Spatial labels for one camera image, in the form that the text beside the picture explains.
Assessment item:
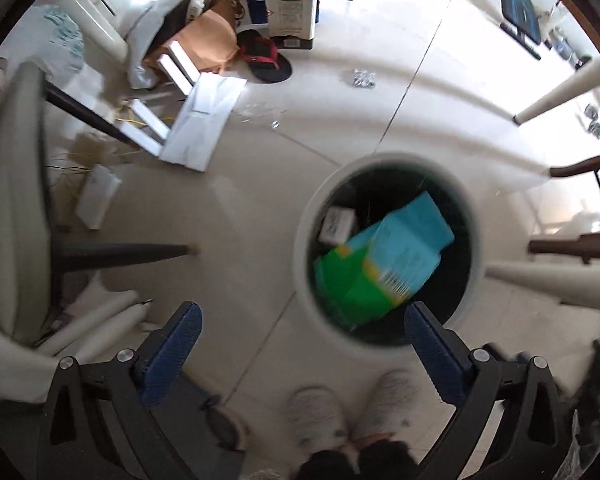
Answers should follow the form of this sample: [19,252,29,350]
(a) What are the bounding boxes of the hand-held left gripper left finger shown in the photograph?
[35,301,203,480]

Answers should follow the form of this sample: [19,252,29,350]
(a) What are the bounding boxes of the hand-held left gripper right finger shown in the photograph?
[404,301,566,480]

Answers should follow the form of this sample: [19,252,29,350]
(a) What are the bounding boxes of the green and blue carton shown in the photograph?
[314,191,456,332]

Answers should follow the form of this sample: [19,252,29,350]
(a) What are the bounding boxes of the white round trash bin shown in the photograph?
[292,151,488,365]

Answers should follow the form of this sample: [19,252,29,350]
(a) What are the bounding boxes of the small white box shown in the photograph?
[318,206,357,246]

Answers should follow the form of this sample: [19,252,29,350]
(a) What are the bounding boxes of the person's white slipper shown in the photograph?
[286,386,351,455]
[352,370,422,442]

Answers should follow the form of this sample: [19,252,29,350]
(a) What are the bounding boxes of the person's dark trouser legs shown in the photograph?
[295,439,422,480]

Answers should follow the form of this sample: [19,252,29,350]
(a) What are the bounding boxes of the brown wooden chair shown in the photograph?
[528,147,600,267]

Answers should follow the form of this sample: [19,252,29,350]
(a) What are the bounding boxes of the white rectangular box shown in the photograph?
[75,164,122,231]

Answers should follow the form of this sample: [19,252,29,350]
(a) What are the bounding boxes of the white grey chair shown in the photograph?
[0,60,192,406]

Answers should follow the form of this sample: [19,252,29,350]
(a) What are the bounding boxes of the white foam bar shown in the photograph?
[121,99,172,157]
[157,40,202,97]

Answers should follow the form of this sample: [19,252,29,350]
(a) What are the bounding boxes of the flat white cardboard sheet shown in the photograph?
[160,72,249,174]

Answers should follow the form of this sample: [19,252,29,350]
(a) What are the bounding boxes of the white legged table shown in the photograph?
[485,57,600,319]

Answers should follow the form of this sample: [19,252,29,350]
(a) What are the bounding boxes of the black red slipper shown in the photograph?
[237,29,294,84]

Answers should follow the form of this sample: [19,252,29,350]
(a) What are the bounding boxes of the orange brown paper bag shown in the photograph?
[145,0,241,77]

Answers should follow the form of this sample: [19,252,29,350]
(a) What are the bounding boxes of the teal patterned cloth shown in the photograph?
[44,4,87,62]

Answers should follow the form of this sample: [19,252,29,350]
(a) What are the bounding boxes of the dark monitor screen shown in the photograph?
[492,0,544,47]

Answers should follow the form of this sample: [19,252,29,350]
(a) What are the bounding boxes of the tall white black carton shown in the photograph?
[264,0,324,52]

